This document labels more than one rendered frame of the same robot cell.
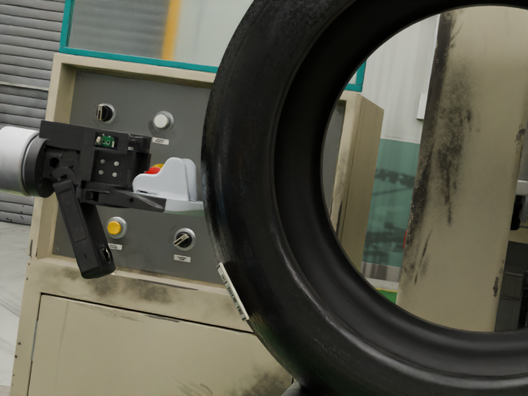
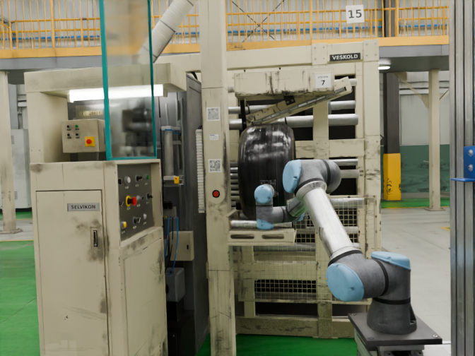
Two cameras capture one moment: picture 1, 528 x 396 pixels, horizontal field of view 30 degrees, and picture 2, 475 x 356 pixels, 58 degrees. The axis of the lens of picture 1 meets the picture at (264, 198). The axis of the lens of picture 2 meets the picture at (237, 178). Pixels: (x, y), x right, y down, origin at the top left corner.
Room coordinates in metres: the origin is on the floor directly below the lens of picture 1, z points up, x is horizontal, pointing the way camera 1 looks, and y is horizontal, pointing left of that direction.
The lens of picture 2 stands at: (1.34, 2.22, 1.27)
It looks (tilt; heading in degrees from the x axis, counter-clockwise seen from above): 3 degrees down; 267
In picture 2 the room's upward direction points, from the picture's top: 2 degrees counter-clockwise
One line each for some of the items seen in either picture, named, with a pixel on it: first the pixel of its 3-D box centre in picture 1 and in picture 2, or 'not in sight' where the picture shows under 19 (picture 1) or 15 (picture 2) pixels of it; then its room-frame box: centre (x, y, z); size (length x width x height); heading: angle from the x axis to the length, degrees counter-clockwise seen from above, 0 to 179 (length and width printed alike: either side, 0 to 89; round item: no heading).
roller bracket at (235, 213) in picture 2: not in sight; (232, 219); (1.24, -0.27, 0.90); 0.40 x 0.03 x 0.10; 77
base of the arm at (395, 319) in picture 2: not in sight; (391, 309); (0.79, 0.90, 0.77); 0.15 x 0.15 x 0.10
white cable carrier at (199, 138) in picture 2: not in sight; (201, 171); (1.41, -0.26, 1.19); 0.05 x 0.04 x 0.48; 77
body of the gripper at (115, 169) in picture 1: (89, 166); (267, 189); (1.09, 0.20, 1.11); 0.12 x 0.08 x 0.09; 77
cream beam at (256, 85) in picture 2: not in sight; (284, 85); (0.88, -0.49, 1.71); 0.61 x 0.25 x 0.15; 167
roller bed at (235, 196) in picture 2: not in sight; (236, 188); (1.20, -0.65, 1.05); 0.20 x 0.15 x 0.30; 167
